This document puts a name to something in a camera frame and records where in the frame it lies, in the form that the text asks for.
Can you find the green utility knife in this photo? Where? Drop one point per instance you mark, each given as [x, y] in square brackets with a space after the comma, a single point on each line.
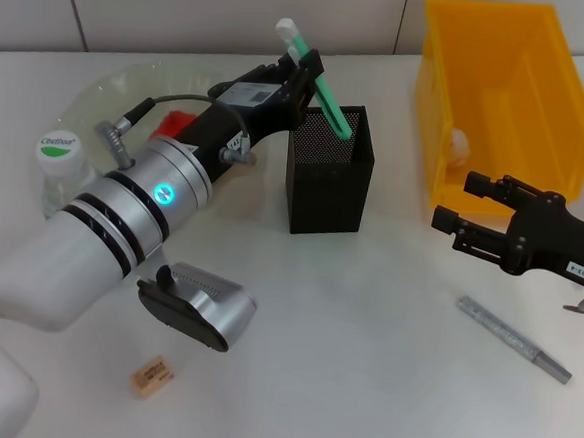
[330, 101]

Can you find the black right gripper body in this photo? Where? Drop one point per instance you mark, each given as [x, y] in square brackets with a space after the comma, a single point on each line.
[556, 237]

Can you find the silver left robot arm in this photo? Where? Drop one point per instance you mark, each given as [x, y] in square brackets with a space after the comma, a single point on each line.
[68, 263]

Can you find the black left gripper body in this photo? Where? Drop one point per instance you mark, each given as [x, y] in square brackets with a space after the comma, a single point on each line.
[239, 120]

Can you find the grey glitter pen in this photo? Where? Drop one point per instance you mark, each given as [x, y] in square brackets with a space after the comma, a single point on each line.
[509, 337]

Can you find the black mesh pen holder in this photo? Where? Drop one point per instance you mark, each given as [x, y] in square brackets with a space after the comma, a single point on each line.
[328, 201]

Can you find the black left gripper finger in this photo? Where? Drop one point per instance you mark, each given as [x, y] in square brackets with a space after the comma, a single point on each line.
[307, 80]
[288, 67]

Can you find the clear water bottle green label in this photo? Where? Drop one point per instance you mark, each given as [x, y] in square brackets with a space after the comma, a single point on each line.
[58, 150]

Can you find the yellow plastic bin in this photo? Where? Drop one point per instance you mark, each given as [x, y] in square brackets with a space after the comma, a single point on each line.
[483, 67]

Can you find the silver left wrist knob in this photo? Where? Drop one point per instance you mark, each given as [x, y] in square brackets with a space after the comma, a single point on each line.
[234, 152]

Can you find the tan eraser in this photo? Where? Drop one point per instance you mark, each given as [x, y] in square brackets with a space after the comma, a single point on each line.
[150, 377]

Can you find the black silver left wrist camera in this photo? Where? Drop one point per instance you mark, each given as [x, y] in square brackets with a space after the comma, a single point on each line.
[200, 308]

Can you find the red-orange knitted orange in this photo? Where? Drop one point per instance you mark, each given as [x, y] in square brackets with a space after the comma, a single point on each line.
[173, 123]

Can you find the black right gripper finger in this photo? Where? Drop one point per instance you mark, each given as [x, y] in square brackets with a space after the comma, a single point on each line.
[477, 184]
[445, 219]

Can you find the green glass fruit plate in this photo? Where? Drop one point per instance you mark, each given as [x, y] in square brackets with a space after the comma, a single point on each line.
[126, 82]

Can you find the white paper ball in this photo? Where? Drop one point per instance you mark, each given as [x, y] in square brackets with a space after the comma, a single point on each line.
[458, 146]

